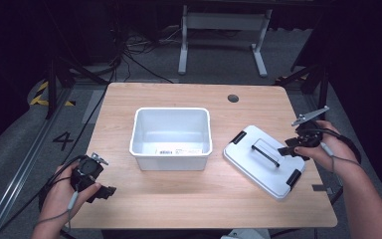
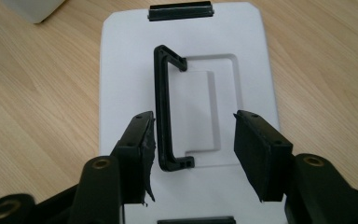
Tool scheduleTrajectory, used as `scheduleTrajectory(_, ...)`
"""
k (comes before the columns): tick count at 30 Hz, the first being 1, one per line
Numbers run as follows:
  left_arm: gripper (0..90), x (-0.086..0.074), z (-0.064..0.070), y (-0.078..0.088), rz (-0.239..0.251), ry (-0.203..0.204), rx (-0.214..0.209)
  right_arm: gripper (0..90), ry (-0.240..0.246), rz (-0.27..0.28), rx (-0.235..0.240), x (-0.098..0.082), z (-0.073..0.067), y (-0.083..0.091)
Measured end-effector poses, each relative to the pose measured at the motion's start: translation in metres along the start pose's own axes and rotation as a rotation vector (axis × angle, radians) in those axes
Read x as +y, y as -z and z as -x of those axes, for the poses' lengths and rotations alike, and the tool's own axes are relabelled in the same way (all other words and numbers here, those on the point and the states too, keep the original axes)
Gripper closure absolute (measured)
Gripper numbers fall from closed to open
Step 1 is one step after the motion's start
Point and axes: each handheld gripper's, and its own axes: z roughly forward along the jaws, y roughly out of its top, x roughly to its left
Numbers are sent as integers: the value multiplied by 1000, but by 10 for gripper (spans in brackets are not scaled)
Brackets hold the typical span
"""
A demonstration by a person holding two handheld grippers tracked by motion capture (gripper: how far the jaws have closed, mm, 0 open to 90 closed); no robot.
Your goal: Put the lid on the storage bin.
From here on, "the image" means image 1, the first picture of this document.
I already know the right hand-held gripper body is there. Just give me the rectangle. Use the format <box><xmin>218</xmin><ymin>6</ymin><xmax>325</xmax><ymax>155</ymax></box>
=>
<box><xmin>290</xmin><ymin>106</ymin><xmax>330</xmax><ymax>149</ymax></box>

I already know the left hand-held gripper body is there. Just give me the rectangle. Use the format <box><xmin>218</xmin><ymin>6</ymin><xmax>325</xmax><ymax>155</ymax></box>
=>
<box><xmin>70</xmin><ymin>152</ymin><xmax>109</xmax><ymax>193</ymax></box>

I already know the white lid with black clips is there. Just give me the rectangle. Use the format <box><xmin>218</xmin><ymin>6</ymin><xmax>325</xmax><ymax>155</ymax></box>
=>
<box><xmin>222</xmin><ymin>124</ymin><xmax>307</xmax><ymax>201</ymax></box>

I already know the person's right hand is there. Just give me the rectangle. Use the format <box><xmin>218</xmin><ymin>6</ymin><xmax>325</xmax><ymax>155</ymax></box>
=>
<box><xmin>293</xmin><ymin>119</ymin><xmax>359</xmax><ymax>174</ymax></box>

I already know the person's left hand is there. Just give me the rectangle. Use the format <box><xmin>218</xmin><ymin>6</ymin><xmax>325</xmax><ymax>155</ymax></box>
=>
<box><xmin>39</xmin><ymin>161</ymin><xmax>102</xmax><ymax>227</ymax></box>

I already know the black tripod stand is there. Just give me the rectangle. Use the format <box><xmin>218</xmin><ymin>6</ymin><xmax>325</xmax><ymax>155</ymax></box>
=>
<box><xmin>274</xmin><ymin>62</ymin><xmax>330</xmax><ymax>121</ymax></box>
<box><xmin>45</xmin><ymin>55</ymin><xmax>111</xmax><ymax>120</ymax></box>

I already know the white plastic storage box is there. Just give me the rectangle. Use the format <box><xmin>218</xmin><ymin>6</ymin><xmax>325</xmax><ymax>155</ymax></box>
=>
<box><xmin>128</xmin><ymin>107</ymin><xmax>214</xmax><ymax>172</ymax></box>

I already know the yellow black floor tape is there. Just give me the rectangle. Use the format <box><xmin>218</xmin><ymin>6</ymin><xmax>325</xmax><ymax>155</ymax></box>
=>
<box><xmin>29</xmin><ymin>81</ymin><xmax>78</xmax><ymax>108</ymax></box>

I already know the white clothing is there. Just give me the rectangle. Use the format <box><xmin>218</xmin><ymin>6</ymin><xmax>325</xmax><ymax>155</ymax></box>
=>
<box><xmin>220</xmin><ymin>228</ymin><xmax>272</xmax><ymax>239</ymax></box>

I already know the grey right gripper cord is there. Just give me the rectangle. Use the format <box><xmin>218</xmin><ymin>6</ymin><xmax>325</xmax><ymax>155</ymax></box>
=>
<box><xmin>318</xmin><ymin>141</ymin><xmax>363</xmax><ymax>174</ymax></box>

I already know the grey gripper cord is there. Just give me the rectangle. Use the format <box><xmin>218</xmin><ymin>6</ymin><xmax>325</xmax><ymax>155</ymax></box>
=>
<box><xmin>34</xmin><ymin>189</ymin><xmax>81</xmax><ymax>233</ymax></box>
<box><xmin>318</xmin><ymin>141</ymin><xmax>363</xmax><ymax>174</ymax></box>

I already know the grey left gripper cord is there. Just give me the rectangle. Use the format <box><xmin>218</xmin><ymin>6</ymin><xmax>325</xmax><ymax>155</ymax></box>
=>
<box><xmin>34</xmin><ymin>189</ymin><xmax>81</xmax><ymax>233</ymax></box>

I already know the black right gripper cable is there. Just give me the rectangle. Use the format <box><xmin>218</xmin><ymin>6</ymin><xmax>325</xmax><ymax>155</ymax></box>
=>
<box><xmin>306</xmin><ymin>126</ymin><xmax>363</xmax><ymax>165</ymax></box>

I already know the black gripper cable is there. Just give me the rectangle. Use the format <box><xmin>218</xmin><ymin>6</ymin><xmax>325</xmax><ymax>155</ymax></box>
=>
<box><xmin>0</xmin><ymin>154</ymin><xmax>85</xmax><ymax>239</ymax></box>
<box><xmin>306</xmin><ymin>126</ymin><xmax>363</xmax><ymax>165</ymax></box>

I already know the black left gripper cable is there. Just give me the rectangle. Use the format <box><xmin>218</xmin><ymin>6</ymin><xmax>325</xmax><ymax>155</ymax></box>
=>
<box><xmin>0</xmin><ymin>154</ymin><xmax>85</xmax><ymax>239</ymax></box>

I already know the aluminium floor rail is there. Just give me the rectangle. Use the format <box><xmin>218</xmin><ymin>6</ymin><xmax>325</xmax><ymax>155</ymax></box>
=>
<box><xmin>0</xmin><ymin>87</ymin><xmax>74</xmax><ymax>239</ymax></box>

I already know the bundle of black floor cables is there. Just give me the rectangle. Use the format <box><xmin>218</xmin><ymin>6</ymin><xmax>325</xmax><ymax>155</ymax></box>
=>
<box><xmin>110</xmin><ymin>24</ymin><xmax>183</xmax><ymax>85</ymax></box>

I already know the grey metal desk frame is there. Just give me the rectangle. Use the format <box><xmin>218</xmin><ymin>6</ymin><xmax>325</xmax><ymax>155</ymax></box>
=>
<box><xmin>177</xmin><ymin>4</ymin><xmax>274</xmax><ymax>79</ymax></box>

